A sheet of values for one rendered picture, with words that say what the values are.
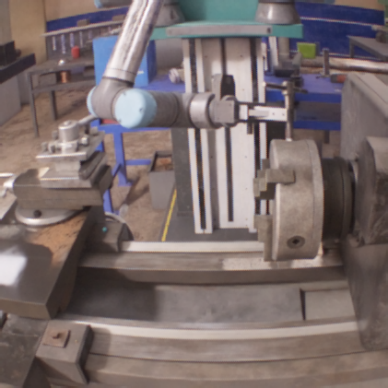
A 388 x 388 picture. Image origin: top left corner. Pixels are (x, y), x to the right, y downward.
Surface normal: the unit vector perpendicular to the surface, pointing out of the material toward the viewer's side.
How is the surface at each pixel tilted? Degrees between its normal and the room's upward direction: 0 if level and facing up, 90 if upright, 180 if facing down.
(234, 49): 90
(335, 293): 0
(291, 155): 19
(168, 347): 0
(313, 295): 0
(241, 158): 90
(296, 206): 66
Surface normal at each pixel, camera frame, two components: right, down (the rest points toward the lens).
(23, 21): -0.07, 0.50
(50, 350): -0.05, -0.87
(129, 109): -0.57, 0.13
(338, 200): -0.09, 0.00
